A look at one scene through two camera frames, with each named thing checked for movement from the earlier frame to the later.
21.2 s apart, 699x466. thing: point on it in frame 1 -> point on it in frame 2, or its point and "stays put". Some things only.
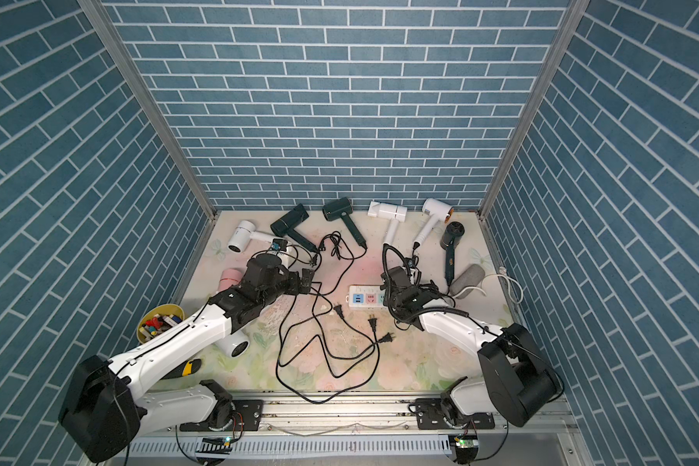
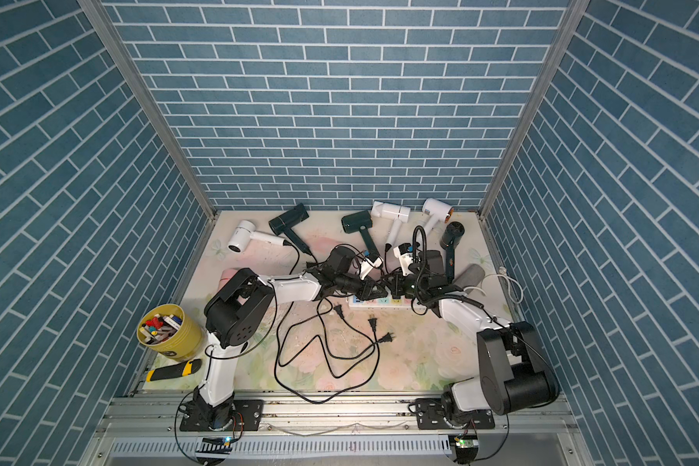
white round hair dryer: [244, 233] stays put
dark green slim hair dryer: [285, 227] stays put
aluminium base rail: [349, 428] stays put
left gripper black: [306, 282] -> [365, 291]
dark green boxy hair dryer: [343, 208] -> [361, 220]
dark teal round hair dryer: [451, 239] stays put
